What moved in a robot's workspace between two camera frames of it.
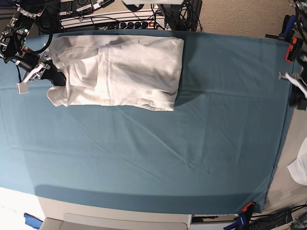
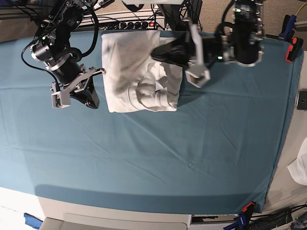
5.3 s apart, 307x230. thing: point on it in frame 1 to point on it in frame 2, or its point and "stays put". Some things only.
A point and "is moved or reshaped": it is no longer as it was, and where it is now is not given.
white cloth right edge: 298,168 stays put
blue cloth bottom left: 32,221 stays put
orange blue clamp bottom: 244,222 stays put
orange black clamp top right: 293,49 stays put
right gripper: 49,71 to 87,96
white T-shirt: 117,70 is moved or reshaped
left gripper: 296,97 to 181,51
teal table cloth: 216,152 stays put
